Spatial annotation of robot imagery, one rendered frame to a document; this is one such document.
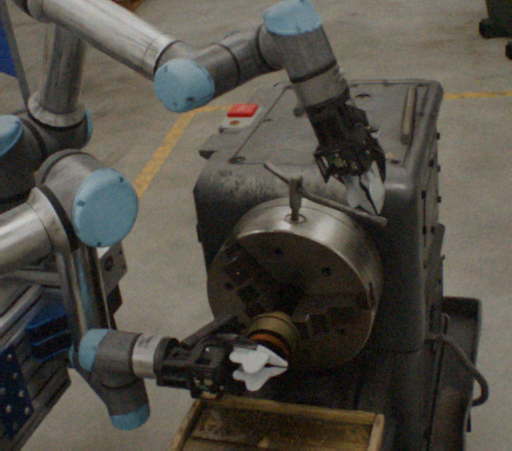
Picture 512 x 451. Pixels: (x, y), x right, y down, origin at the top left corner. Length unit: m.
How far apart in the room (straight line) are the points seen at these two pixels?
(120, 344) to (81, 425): 1.61
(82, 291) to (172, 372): 0.23
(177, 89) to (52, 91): 0.54
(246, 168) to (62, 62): 0.41
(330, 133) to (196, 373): 0.44
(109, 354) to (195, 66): 0.53
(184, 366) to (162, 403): 1.65
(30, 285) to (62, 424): 1.36
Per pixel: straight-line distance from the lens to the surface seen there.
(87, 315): 1.45
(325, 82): 1.14
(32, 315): 1.65
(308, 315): 1.35
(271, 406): 1.49
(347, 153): 1.15
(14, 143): 1.59
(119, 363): 1.35
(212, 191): 1.54
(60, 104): 1.60
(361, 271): 1.36
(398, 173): 1.47
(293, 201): 1.34
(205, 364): 1.28
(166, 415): 2.89
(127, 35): 1.17
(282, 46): 1.13
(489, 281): 3.42
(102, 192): 1.18
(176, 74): 1.08
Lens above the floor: 1.89
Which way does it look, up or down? 27 degrees down
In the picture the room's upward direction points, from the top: 8 degrees counter-clockwise
